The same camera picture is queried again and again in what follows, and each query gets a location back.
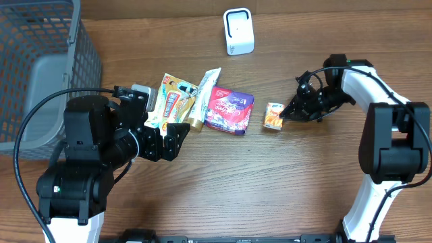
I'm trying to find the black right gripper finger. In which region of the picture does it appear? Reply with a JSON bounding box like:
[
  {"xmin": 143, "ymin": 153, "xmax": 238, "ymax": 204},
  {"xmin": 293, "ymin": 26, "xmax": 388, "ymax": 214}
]
[
  {"xmin": 281, "ymin": 113, "xmax": 311, "ymax": 122},
  {"xmin": 279, "ymin": 97, "xmax": 298, "ymax": 119}
]

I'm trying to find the orange tissue pack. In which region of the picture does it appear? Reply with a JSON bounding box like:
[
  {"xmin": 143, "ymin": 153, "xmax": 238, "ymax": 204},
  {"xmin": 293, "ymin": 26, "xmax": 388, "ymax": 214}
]
[{"xmin": 263, "ymin": 103, "xmax": 285, "ymax": 130}]

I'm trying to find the yellow snack bag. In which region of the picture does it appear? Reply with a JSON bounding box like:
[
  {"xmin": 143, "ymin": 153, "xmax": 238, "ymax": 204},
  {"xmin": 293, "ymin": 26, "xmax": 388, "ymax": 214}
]
[{"xmin": 144, "ymin": 73, "xmax": 198, "ymax": 136}]

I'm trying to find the red purple packet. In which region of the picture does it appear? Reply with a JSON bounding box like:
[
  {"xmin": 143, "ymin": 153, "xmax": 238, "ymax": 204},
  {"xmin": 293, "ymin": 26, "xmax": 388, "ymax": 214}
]
[{"xmin": 205, "ymin": 86, "xmax": 254, "ymax": 135}]

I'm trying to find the white tube gold cap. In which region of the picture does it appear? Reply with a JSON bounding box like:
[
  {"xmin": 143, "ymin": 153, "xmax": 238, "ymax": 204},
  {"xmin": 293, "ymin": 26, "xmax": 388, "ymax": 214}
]
[{"xmin": 188, "ymin": 67, "xmax": 221, "ymax": 132}]

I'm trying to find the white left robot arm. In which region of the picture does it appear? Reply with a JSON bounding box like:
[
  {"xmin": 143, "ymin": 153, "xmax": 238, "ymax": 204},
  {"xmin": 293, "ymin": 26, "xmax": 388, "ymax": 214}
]
[{"xmin": 36, "ymin": 86, "xmax": 190, "ymax": 242}]

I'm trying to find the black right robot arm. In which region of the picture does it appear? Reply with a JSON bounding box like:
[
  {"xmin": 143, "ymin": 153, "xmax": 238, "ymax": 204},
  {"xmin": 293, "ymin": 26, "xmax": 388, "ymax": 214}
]
[{"xmin": 279, "ymin": 54, "xmax": 431, "ymax": 242}]

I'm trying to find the white barcode scanner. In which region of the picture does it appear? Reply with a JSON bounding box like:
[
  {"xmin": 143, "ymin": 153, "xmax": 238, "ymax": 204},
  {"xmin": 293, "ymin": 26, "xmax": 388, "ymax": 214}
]
[{"xmin": 223, "ymin": 7, "xmax": 254, "ymax": 56}]

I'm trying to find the grey plastic basket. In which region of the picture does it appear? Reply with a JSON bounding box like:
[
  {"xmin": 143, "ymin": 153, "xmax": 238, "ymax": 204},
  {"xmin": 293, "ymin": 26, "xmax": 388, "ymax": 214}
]
[{"xmin": 1, "ymin": 0, "xmax": 103, "ymax": 160}]

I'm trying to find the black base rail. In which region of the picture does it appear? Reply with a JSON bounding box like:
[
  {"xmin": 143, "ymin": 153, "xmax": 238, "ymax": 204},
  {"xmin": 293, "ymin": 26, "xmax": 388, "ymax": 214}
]
[{"xmin": 111, "ymin": 228, "xmax": 398, "ymax": 243}]

